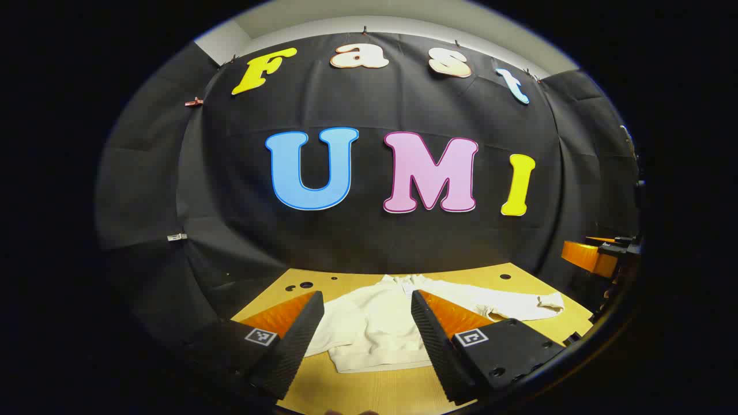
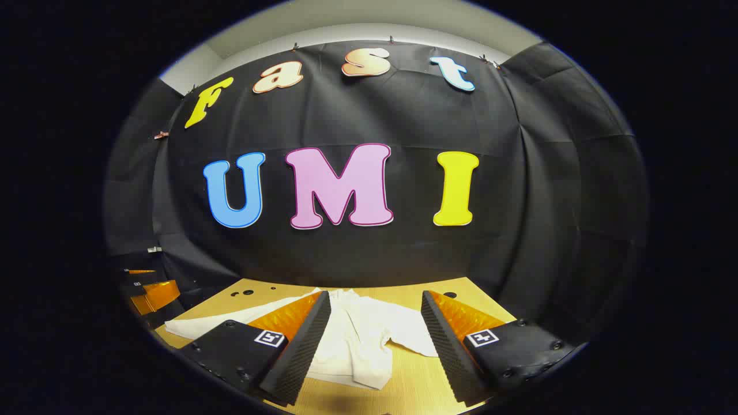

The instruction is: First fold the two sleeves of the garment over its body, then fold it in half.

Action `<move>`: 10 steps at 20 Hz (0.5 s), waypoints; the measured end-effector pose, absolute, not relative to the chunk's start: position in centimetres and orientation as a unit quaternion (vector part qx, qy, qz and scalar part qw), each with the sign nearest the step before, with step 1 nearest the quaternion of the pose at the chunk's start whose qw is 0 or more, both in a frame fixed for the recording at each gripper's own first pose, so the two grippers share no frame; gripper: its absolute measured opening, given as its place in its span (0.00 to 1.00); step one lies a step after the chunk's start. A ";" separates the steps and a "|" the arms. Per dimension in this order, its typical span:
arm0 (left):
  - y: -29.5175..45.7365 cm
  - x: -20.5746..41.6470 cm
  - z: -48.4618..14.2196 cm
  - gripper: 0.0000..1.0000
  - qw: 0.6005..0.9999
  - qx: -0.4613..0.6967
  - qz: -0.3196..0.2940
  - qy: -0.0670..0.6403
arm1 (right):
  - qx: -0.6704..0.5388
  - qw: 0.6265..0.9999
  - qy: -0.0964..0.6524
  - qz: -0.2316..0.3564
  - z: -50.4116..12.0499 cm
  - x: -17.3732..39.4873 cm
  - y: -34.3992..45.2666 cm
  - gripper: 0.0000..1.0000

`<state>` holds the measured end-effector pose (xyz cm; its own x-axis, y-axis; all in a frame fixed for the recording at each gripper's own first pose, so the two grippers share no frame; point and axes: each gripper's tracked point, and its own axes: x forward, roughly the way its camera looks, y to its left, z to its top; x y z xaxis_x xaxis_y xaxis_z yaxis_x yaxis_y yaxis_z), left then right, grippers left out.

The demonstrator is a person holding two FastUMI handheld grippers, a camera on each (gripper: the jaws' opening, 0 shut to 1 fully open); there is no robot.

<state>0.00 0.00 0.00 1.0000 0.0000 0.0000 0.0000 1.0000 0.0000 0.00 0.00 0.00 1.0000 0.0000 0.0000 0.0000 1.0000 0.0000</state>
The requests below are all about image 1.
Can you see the black backdrop cloth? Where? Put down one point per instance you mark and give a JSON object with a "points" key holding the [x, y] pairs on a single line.
{"points": [[369, 242]]}

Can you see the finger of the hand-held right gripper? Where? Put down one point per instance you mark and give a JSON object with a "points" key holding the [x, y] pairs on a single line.
{"points": [[588, 257]]}

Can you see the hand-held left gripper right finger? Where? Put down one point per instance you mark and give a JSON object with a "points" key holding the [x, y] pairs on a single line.
{"points": [[435, 340]]}

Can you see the red clip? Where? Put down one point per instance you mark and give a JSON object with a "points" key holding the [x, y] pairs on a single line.
{"points": [[194, 103]]}

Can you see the white sweater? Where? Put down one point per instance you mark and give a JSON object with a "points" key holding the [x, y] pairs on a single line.
{"points": [[369, 328]]}

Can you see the silver clip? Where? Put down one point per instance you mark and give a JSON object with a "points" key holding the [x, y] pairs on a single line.
{"points": [[176, 237]]}

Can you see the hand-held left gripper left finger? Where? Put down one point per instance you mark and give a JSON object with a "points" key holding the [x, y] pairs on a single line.
{"points": [[297, 340]]}

